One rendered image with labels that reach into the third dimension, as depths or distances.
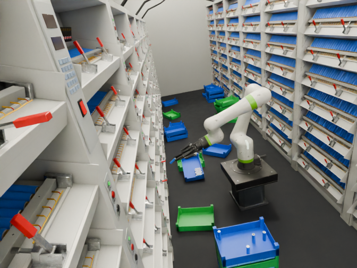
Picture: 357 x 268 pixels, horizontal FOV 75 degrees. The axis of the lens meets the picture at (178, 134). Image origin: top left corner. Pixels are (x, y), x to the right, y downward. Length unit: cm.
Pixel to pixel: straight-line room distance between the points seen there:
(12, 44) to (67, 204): 29
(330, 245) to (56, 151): 181
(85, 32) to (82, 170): 76
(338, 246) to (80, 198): 177
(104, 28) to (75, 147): 73
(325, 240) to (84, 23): 194
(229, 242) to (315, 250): 67
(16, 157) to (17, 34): 22
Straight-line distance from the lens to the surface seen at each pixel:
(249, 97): 177
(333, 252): 197
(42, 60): 46
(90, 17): 115
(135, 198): 105
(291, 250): 191
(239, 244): 149
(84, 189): 53
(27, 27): 47
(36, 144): 37
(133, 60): 184
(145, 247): 108
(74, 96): 49
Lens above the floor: 149
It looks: 25 degrees down
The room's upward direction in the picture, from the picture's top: 11 degrees counter-clockwise
